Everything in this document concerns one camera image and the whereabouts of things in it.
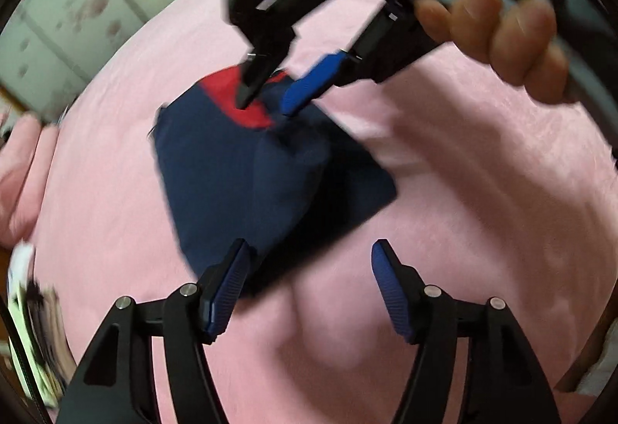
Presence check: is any navy and red jacket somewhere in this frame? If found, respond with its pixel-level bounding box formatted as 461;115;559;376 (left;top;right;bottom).
149;66;399;299

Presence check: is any white cloth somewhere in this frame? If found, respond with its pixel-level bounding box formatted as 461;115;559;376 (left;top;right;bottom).
8;243;37;290

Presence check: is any stack of folded clothes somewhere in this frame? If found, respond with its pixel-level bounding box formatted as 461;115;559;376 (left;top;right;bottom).
7;279;74;405

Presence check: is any person's right hand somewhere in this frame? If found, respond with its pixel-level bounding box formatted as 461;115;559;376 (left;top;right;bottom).
414;0;571;105

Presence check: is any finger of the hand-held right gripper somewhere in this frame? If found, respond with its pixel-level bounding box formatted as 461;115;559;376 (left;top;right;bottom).
234;25;297;112
281;10;404;116

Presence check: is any pink blanket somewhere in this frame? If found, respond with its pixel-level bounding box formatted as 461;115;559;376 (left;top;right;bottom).
29;0;618;424

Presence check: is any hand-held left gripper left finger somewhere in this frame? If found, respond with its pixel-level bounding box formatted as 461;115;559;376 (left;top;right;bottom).
55;238;252;424

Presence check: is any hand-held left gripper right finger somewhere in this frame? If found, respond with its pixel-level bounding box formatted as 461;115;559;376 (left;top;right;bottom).
371;239;563;424

